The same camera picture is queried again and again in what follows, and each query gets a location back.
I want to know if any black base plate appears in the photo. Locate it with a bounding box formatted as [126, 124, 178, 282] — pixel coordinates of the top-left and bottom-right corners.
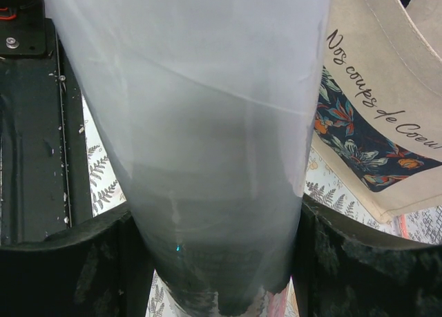
[1, 0, 93, 245]

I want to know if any pink badminton racket right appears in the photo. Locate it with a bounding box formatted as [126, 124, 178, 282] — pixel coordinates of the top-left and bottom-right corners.
[397, 205, 441, 245]

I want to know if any white shuttlecock tube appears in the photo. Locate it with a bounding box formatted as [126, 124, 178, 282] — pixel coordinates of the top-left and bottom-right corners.
[44, 0, 331, 316]

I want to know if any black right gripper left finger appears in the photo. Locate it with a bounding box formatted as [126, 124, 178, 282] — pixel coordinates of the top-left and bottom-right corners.
[1, 204, 153, 316]

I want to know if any floral table mat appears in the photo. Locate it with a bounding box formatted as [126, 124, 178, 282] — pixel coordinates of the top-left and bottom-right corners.
[81, 94, 442, 317]

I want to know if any beige canvas tote bag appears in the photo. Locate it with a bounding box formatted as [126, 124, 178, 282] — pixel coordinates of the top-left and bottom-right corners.
[312, 0, 441, 222]

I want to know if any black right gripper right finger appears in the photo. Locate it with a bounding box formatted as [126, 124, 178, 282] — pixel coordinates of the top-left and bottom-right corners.
[292, 195, 441, 316]

